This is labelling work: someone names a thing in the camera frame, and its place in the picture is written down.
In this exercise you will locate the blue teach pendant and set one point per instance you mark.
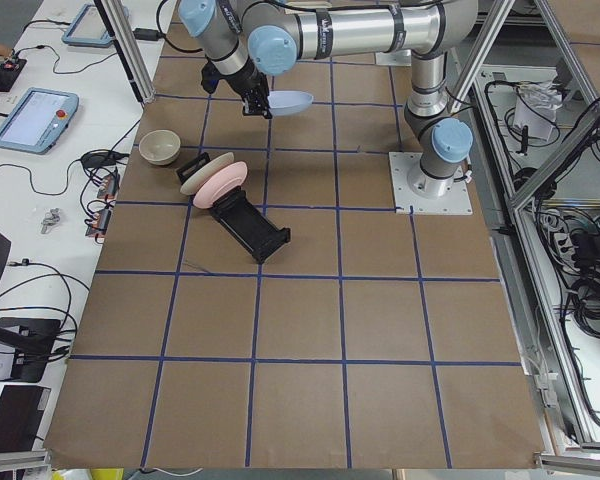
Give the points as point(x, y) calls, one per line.
point(38, 120)
point(87, 29)

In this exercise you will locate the aluminium frame post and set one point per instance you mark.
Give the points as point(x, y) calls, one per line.
point(113, 16)

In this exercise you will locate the blue plate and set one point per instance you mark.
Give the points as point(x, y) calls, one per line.
point(289, 102)

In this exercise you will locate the cream plate in rack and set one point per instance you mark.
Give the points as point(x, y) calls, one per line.
point(193, 184)

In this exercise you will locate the beige bowl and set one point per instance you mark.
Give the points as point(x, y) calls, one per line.
point(160, 147)

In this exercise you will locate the black dish rack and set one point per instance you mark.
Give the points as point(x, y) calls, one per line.
point(247, 225)

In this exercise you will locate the black monitor stand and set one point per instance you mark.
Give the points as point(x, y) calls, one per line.
point(25, 343)

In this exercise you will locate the pink plate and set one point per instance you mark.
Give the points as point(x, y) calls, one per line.
point(219, 184)

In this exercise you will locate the black power adapter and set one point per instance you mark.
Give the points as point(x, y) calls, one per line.
point(146, 34)

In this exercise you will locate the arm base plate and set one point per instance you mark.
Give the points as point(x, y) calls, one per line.
point(416, 193)
point(399, 58)

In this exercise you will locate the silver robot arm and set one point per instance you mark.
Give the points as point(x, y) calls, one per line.
point(245, 42)

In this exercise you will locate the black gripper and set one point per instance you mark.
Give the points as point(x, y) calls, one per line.
point(245, 81)

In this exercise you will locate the far blue teach pendant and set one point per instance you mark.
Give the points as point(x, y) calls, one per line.
point(87, 29)

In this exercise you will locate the near blue teach pendant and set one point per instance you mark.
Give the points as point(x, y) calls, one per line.
point(38, 120)

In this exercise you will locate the small metal clamp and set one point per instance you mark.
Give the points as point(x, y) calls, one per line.
point(51, 218)

